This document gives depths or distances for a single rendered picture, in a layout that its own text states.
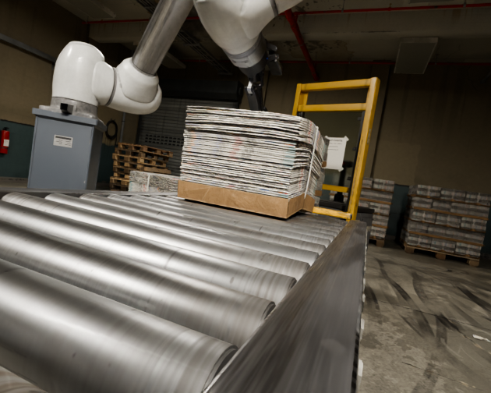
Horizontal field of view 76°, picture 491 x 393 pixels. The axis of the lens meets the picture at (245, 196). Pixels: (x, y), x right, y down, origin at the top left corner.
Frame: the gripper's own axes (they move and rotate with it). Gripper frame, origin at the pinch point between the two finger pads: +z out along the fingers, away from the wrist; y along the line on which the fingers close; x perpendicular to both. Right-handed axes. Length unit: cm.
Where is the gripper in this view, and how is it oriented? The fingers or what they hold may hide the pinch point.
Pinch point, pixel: (270, 93)
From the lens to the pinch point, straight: 95.5
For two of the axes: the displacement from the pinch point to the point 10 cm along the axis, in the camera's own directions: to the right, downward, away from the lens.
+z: 3.3, 1.7, 9.3
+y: -2.3, 9.7, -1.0
